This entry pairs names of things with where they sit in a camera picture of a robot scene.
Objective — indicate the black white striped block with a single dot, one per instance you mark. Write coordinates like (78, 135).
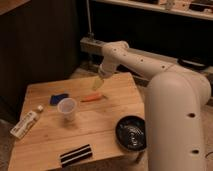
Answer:
(76, 155)

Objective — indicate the clear plastic cup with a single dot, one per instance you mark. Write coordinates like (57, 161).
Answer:
(67, 107)

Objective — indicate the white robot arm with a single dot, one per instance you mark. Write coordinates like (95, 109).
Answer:
(174, 99)

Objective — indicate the wooden table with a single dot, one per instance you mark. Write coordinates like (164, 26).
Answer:
(94, 122)

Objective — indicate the black bowl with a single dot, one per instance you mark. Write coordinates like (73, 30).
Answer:
(130, 133)

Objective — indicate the blue crumpled cloth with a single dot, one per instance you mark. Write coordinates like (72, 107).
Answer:
(55, 99)

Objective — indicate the metal pole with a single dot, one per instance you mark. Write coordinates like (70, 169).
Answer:
(90, 32)

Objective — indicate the wooden shelf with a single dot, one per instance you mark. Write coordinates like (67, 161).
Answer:
(176, 7)

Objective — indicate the long grey case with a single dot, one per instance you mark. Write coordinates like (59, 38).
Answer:
(93, 45)

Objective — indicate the white tube bottle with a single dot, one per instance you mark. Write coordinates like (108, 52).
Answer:
(26, 122)

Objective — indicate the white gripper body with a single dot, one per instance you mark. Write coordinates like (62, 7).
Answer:
(98, 82)

